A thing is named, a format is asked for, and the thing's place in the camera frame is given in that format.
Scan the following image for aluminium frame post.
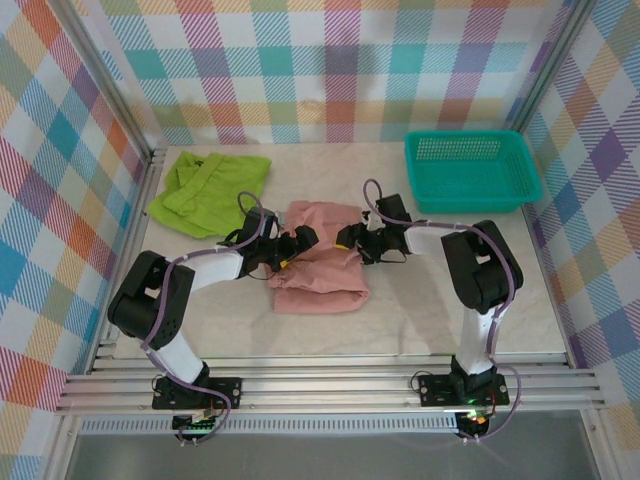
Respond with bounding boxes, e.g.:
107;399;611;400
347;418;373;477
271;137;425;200
504;0;601;144
47;0;169;161

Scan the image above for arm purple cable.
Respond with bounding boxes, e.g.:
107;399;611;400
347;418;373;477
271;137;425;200
141;191;281;446
362;178;525;444

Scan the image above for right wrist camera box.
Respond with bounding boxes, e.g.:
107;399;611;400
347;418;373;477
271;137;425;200
362;193;414;231

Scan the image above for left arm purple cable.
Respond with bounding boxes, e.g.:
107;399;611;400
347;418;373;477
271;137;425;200
141;191;281;446

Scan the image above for grey slotted cable duct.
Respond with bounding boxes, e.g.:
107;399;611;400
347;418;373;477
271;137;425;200
79;418;461;435

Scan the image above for aluminium side rail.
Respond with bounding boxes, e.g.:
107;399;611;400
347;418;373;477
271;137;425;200
522;199;576;369
87;147;169;374

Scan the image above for lime green shorts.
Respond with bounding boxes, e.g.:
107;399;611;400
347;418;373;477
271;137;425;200
148;151;273;240

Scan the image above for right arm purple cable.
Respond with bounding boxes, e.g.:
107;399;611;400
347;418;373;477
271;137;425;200
362;178;525;444

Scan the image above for teal plastic basket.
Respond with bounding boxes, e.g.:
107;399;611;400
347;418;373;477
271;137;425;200
403;129;545;214

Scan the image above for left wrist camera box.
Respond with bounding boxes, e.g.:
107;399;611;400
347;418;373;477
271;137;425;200
243;206;282;239

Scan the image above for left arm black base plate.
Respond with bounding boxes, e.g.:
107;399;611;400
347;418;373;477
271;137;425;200
152;377;243;411

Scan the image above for pink shorts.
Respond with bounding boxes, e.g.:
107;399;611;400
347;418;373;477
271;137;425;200
264;199;372;315

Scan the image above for aluminium mounting rail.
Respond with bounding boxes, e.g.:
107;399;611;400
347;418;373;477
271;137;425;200
53;354;606;416

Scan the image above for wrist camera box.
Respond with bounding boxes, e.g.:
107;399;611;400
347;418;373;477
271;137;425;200
243;206;282;239
362;193;414;231

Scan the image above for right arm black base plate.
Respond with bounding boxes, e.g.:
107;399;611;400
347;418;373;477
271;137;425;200
417;373;511;407

